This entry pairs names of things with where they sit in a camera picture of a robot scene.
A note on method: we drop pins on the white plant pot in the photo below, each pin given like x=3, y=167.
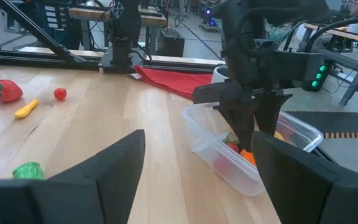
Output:
x=219, y=74

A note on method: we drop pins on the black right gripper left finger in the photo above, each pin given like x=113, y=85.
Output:
x=104, y=193

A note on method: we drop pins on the large red toy strawberry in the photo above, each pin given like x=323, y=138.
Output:
x=6, y=91

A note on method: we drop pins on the wooden top workbench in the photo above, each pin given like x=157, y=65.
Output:
x=85, y=14

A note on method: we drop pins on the black mat with striped edges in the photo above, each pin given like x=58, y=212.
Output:
x=337, y=124

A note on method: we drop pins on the small red toy tomato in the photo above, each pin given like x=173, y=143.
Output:
x=60, y=94

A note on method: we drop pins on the black computer tower with lights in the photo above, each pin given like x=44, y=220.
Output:
x=317, y=76
x=210, y=21

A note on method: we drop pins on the plain orange toy fruit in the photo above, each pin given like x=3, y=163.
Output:
x=248, y=157

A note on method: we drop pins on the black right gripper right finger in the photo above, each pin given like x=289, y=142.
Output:
x=297, y=186

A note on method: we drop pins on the green toy cucumber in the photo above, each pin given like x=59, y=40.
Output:
x=28, y=171

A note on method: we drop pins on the red cloth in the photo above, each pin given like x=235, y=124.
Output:
x=172, y=81

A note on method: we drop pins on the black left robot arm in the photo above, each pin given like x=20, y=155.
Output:
x=126, y=46

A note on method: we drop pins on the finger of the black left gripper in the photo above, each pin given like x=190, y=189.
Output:
x=269, y=115
x=241, y=124

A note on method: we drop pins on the clear plastic container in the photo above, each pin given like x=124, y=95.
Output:
x=204, y=137

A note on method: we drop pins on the yellow toy lemon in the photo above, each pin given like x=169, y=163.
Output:
x=279, y=136

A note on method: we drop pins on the small yellow toy banana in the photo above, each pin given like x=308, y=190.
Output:
x=26, y=109

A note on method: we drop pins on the black floor box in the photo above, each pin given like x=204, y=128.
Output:
x=171, y=43

